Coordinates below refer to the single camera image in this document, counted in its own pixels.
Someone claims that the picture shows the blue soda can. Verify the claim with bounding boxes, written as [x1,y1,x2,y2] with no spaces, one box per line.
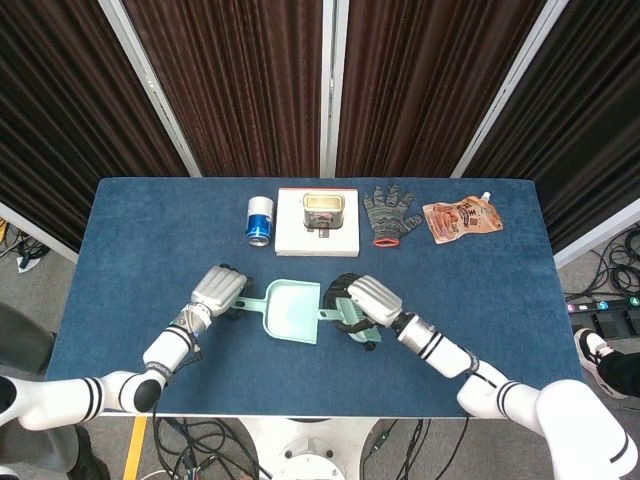
[246,196,276,249]

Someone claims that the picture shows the black luncheon meat tin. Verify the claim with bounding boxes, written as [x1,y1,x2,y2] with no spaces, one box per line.
[301,192,348,240]

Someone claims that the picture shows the white frame post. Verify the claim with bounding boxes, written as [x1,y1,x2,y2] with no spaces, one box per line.
[449,0,571,180]
[319,0,350,179]
[98,0,203,179]

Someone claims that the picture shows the orange spout pouch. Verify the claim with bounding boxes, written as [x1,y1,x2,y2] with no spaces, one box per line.
[422,191,505,246]

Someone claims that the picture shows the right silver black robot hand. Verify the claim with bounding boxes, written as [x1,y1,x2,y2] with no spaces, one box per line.
[322,271,405,347]

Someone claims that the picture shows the white frame bar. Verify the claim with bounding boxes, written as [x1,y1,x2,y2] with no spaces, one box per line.
[553,198,640,270]
[0,201,80,265]

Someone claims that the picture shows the white flat box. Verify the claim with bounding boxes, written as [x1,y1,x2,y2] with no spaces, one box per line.
[274,187,362,259]

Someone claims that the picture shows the mint green plastic dustpan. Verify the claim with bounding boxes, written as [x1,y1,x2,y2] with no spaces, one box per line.
[233,279,322,347]

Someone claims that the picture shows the black floor cable bundle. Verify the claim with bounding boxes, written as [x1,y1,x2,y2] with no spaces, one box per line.
[359,417,474,480]
[587,224,640,299]
[149,417,274,480]
[0,219,51,275]

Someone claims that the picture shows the black trouser leg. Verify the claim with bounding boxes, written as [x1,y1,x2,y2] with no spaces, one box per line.
[597,349,640,400]

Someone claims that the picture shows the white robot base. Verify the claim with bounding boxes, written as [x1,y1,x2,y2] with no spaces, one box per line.
[238,417,382,480]

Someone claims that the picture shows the blue table cloth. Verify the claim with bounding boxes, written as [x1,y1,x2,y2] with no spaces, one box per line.
[44,177,587,419]

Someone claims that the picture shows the grey knitted work glove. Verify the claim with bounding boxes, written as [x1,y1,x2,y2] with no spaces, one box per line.
[361,183,424,248]

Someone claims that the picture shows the black floor pedal box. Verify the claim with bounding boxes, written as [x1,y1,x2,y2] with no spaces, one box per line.
[589,312,640,337]

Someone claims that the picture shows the dark brown curtain panel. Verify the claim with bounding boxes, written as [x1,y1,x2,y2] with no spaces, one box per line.
[0,0,190,253]
[122,0,331,178]
[462,0,640,253]
[334,0,547,178]

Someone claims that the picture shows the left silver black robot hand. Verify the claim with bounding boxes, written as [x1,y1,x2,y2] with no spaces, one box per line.
[191,262,254,322]

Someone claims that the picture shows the white table frame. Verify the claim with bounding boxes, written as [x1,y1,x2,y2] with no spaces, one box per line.
[107,412,474,421]

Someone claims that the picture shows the mint green hand brush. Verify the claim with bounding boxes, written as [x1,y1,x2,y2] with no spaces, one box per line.
[318,297,385,350]

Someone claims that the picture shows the white black sneaker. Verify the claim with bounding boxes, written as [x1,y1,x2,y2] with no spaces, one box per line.
[573,328,621,389]

